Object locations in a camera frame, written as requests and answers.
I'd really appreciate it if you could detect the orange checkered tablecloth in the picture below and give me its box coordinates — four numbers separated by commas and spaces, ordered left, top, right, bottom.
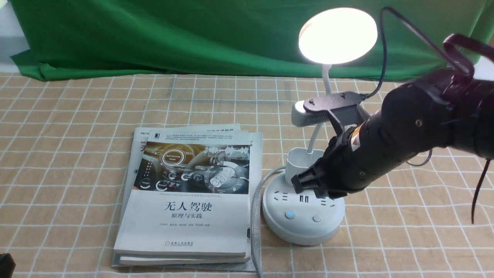
0, 73, 494, 278

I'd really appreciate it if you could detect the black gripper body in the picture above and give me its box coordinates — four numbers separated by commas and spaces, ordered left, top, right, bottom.
322, 85, 455, 193

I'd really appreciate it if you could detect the dark object at corner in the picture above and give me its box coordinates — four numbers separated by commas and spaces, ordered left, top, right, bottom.
0, 253, 16, 278

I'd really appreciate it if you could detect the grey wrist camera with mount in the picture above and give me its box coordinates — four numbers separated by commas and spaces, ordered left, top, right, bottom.
291, 92, 370, 136

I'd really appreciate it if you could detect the green backdrop cloth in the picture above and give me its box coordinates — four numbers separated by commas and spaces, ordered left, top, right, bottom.
10, 0, 493, 81

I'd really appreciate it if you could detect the black camera cable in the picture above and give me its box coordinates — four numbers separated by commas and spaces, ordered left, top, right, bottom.
361, 7, 458, 101

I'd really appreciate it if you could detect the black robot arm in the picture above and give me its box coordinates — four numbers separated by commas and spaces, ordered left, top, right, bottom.
290, 69, 494, 199

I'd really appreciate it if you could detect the top self-driving textbook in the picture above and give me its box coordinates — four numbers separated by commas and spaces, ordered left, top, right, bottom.
113, 129, 252, 257

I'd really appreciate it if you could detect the bottom white book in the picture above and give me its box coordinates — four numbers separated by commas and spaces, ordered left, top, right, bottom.
117, 130, 262, 271

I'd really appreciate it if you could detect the dark red arm cable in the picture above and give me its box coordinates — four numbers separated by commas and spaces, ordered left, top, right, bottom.
442, 33, 494, 224

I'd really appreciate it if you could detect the white desk lamp with sockets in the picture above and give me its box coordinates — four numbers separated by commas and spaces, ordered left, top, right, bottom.
262, 7, 378, 246

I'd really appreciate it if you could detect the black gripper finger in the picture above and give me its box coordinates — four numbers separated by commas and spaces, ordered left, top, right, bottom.
290, 161, 327, 193

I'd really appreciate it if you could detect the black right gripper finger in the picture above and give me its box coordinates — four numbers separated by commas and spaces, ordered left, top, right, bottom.
314, 187, 348, 200

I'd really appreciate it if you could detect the white lamp power cable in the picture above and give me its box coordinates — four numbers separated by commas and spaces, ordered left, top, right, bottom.
250, 166, 287, 278

